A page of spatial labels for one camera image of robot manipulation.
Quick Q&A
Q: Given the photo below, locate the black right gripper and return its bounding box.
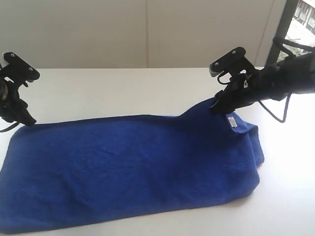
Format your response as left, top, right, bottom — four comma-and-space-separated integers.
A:
209, 70, 262, 115

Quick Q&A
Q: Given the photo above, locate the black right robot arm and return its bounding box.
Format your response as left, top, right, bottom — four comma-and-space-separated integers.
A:
210, 52, 315, 114

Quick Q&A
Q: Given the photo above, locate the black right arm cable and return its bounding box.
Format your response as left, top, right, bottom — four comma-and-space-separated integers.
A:
216, 36, 315, 123

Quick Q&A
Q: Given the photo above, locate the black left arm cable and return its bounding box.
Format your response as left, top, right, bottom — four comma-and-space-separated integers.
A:
0, 120, 20, 135

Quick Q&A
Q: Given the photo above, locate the dark window frame post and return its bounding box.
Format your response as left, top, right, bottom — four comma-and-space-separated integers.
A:
265, 0, 298, 65

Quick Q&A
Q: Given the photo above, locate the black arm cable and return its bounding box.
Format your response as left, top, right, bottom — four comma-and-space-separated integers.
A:
216, 36, 315, 123
0, 120, 20, 135

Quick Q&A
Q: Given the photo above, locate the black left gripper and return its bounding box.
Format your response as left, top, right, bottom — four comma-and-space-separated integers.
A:
0, 76, 37, 126

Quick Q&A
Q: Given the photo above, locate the blue microfiber towel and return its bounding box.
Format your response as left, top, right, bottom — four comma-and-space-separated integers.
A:
0, 98, 264, 234

